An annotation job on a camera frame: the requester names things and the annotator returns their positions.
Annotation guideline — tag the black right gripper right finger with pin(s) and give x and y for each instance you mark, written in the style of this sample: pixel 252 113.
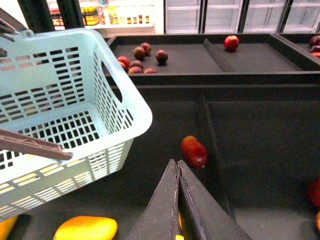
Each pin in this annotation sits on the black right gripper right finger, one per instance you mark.
pixel 202 218

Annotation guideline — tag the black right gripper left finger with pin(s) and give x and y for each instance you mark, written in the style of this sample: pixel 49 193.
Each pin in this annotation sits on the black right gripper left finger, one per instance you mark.
pixel 160 219

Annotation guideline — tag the yellow mango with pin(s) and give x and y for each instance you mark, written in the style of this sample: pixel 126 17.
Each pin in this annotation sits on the yellow mango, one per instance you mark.
pixel 87 228
pixel 6 226

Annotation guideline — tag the light blue plastic basket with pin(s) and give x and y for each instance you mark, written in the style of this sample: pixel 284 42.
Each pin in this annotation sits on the light blue plastic basket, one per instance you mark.
pixel 65 87

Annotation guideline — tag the red mango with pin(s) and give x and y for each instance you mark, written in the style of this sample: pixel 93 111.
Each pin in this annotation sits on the red mango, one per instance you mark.
pixel 194 152

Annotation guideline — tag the dark display shelf unit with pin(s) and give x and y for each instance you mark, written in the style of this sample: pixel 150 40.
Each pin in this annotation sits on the dark display shelf unit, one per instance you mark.
pixel 264 149

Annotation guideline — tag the black fruit tray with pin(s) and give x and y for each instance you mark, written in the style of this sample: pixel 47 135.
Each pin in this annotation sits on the black fruit tray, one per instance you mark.
pixel 201 59

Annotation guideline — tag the red apple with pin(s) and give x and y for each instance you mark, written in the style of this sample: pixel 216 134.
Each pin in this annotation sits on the red apple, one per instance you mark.
pixel 231 43

